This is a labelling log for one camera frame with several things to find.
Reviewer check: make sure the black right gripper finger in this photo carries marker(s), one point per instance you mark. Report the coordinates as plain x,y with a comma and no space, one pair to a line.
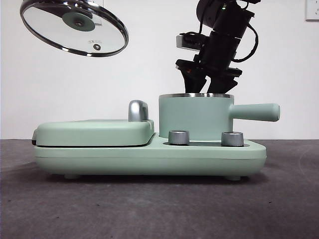
193,82
220,84

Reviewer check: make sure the glass lid with green knob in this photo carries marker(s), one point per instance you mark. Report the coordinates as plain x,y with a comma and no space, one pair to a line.
77,23

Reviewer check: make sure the mint green steamer pot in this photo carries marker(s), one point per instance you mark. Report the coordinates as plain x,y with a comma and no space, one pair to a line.
194,114

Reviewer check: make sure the silver control knob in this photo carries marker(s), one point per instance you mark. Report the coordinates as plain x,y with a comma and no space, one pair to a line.
178,138
232,139

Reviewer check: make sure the mint green breakfast machine base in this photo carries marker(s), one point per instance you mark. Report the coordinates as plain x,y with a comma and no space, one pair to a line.
149,159

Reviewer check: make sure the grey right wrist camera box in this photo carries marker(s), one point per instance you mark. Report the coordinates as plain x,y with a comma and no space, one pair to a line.
182,42

